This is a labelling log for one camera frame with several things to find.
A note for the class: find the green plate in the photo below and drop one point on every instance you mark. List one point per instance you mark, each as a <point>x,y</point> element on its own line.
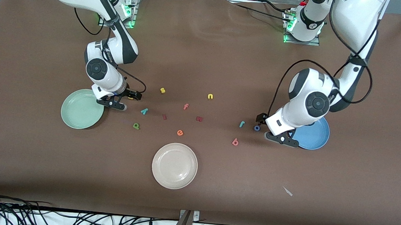
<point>73,110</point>

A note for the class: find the pink letter b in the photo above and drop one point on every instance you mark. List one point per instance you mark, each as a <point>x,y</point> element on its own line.
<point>233,142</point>

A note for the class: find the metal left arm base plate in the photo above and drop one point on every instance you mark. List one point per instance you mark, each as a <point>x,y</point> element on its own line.
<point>287,39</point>

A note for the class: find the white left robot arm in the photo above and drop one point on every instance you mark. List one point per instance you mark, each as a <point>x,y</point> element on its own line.
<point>355,17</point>

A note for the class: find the pink letter f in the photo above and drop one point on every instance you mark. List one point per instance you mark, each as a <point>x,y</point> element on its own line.
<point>185,106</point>

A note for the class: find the green letter p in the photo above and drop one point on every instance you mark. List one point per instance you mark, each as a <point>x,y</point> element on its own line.
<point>134,125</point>

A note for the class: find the orange letter e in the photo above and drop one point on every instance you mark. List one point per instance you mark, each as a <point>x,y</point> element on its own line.
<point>180,133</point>

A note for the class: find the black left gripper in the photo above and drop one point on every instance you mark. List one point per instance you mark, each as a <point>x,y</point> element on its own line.
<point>262,118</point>

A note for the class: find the white tape scrap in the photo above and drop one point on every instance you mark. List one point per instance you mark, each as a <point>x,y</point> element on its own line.
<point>287,191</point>

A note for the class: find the blue letter o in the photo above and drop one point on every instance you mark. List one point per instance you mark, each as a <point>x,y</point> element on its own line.
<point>255,128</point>

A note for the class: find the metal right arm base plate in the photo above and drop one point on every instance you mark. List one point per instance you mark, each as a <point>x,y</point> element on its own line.
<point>131,16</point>

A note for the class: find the beige plate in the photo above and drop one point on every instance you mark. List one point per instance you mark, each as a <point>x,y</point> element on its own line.
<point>174,166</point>

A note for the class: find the teal letter y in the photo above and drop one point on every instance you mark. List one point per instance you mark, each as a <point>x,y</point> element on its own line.
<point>144,111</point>

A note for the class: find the blue plate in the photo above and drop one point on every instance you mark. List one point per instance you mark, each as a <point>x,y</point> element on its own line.
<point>315,138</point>

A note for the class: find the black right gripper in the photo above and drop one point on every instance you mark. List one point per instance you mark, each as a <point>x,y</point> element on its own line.
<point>129,94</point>

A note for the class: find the teal letter r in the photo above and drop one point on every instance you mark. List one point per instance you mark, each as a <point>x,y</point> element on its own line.
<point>242,124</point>

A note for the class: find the brown table cover mat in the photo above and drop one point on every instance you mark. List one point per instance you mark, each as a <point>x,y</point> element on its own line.
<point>204,56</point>

